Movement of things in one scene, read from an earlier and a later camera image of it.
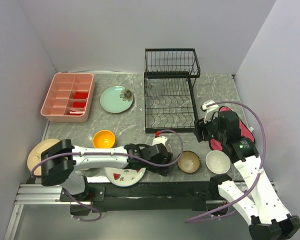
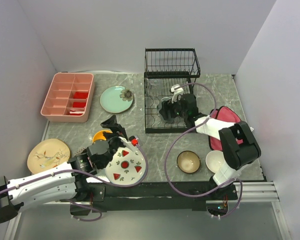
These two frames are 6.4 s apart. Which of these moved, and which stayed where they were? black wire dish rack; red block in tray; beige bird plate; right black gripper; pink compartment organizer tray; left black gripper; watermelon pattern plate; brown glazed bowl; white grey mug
Moved: right black gripper; left black gripper; white grey mug
Stayed: pink compartment organizer tray; brown glazed bowl; red block in tray; black wire dish rack; watermelon pattern plate; beige bird plate
